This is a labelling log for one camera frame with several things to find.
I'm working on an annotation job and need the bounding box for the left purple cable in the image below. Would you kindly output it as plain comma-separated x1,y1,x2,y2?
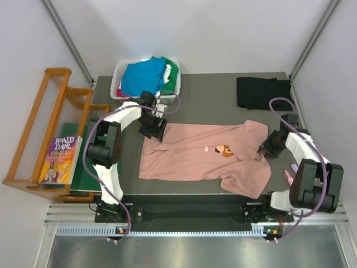
83,90,182,242

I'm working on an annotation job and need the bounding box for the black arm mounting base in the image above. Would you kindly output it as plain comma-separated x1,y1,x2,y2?
94,195,293,226

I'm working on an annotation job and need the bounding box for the green book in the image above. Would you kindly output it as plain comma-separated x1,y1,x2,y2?
58,122,101,193

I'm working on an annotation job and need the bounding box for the blue t shirt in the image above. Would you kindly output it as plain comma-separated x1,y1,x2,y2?
120,58,166,97

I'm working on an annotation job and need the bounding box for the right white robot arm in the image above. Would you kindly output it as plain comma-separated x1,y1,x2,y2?
258,114,344,221

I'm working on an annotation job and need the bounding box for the green t shirt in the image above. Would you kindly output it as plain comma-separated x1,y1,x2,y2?
160,56,180,95

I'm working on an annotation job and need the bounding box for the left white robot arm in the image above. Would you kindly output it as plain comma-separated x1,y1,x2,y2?
83,91,167,222

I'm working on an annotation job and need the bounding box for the red t shirt in basket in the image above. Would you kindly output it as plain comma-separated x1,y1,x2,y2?
116,88,129,98

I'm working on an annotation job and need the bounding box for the Roald Dahl book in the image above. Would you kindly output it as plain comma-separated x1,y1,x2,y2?
38,135,83,184

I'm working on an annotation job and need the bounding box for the folded black t shirt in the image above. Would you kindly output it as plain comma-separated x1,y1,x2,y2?
237,77,294,110

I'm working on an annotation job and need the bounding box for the wooden rack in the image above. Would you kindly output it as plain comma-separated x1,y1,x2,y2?
3,68,110,203

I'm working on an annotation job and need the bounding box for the grey slotted cable duct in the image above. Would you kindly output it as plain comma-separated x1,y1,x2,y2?
56,226,281,238

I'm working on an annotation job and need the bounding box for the white t shirt in basket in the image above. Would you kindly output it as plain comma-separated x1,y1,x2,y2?
155,64,174,96

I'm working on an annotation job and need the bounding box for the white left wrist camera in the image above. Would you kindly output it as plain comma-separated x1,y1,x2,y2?
156,103,168,115

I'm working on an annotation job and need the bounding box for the pink t shirt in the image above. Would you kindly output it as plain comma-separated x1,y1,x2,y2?
139,120,272,199

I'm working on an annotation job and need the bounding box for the white plastic laundry basket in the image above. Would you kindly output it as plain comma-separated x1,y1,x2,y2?
110,56,181,104

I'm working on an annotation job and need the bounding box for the pink small object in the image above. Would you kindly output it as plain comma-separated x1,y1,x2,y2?
283,164,298,186

